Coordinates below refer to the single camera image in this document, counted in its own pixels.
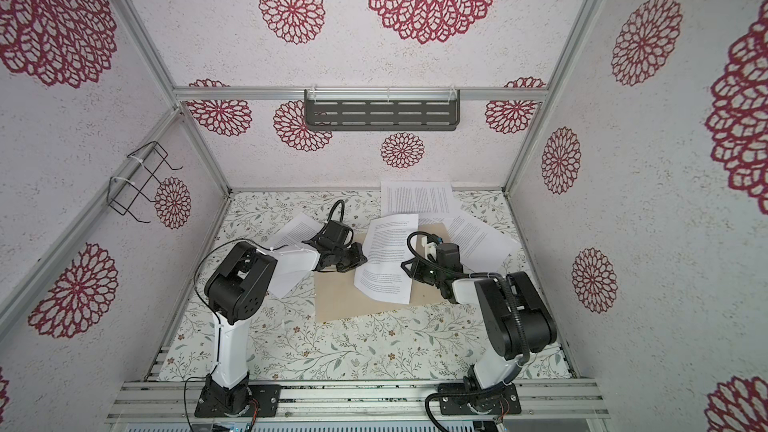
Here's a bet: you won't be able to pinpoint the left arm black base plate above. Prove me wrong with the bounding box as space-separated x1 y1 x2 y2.
194 375 282 418

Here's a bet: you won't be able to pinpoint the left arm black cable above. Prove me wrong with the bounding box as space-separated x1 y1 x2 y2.
182 199 349 432

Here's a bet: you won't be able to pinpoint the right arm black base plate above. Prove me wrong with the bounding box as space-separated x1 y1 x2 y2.
437 383 522 416

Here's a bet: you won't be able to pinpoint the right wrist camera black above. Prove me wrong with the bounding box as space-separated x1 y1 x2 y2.
435 242 464 274

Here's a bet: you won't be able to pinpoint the grey metal wall shelf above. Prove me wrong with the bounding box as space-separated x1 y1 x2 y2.
303 89 461 132

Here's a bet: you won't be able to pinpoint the printed paper sheet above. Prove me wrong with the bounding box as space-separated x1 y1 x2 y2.
443 212 521 272
265 213 322 298
354 214 418 305

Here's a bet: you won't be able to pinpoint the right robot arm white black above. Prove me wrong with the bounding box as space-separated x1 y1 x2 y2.
400 257 557 392

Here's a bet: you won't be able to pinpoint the printed paper sheet back wall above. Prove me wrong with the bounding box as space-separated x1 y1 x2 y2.
380 181 461 216

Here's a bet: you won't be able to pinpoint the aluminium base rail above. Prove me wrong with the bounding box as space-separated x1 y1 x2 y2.
105 379 610 424

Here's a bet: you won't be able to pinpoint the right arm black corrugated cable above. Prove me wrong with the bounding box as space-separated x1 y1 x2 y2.
406 230 535 432

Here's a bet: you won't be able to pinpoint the black wire wall rack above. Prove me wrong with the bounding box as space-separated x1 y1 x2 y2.
105 141 183 224

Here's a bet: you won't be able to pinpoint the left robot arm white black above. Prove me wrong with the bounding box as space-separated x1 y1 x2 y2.
204 220 367 394

